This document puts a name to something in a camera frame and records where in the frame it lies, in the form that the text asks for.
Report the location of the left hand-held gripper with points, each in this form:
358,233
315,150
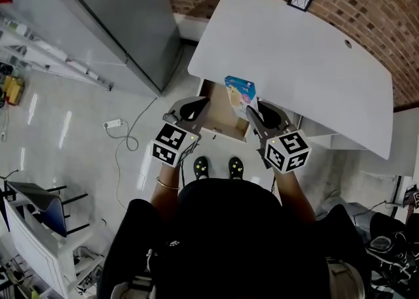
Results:
173,142

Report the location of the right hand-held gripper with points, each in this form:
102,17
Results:
288,152

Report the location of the wooden drawer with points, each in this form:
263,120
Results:
219,108

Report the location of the colourful small box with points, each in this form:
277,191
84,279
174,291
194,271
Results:
240,95

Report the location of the person's right forearm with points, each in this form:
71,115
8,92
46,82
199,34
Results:
294,196

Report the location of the person's left forearm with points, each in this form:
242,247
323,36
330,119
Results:
165,196

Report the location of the person's left black shoe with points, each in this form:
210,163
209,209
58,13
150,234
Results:
201,167

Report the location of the person's black shoe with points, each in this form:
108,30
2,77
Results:
201,167
235,167

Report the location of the person's right black shoe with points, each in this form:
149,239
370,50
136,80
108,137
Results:
235,167

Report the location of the white curved desk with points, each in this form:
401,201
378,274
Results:
294,62

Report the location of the white power strip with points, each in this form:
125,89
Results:
113,124

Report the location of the grey cloth bag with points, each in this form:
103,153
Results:
340,206

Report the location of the grey metal cabinet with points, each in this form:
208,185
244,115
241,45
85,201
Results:
124,19

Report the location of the person's black clothes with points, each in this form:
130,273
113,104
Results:
235,242

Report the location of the white shelf rack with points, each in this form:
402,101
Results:
65,62

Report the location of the spare gripper device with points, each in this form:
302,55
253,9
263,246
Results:
413,196

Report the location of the blue chair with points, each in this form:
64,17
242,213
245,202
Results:
55,216

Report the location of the white waist pack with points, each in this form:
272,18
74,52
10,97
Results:
345,278

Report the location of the black bags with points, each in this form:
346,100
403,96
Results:
393,248

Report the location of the yellow box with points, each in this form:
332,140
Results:
14,90

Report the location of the white table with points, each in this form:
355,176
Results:
32,252

